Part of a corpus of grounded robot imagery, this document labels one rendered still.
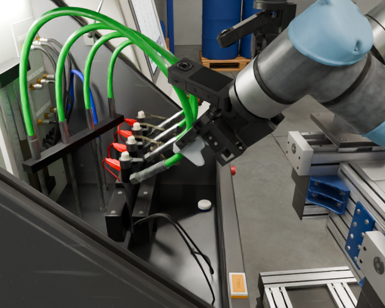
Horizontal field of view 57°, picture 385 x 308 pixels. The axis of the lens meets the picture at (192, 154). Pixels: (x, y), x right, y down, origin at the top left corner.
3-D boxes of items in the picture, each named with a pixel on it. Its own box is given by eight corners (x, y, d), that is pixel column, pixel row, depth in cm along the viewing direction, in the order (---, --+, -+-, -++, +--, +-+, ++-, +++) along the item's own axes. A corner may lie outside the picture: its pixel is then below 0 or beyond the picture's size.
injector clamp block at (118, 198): (151, 264, 89) (148, 215, 81) (111, 263, 89) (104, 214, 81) (164, 187, 118) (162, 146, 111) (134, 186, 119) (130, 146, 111)
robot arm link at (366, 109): (399, 81, 49) (341, 34, 46) (449, 112, 39) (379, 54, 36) (356, 124, 52) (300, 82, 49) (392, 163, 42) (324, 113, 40)
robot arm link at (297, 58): (382, 70, 35) (316, 17, 32) (300, 120, 43) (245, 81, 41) (384, 22, 39) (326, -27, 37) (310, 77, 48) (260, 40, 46)
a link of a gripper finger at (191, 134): (175, 154, 58) (205, 129, 51) (169, 148, 58) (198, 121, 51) (191, 140, 61) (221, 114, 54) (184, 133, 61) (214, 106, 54)
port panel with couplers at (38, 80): (49, 142, 98) (24, 24, 83) (37, 142, 98) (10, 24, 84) (65, 123, 110) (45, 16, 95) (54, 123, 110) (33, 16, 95)
